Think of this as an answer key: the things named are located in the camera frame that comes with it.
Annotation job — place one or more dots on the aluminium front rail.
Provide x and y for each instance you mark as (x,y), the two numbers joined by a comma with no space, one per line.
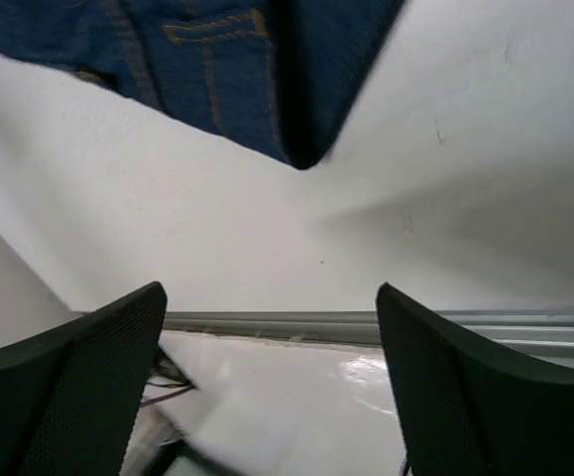
(547,334)

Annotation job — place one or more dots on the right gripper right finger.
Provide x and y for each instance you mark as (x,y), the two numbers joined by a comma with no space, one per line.
(468,405)

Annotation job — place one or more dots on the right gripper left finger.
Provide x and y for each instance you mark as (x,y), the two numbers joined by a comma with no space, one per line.
(69,396)

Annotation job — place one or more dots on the dark blue denim trousers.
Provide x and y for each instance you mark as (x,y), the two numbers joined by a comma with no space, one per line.
(276,77)

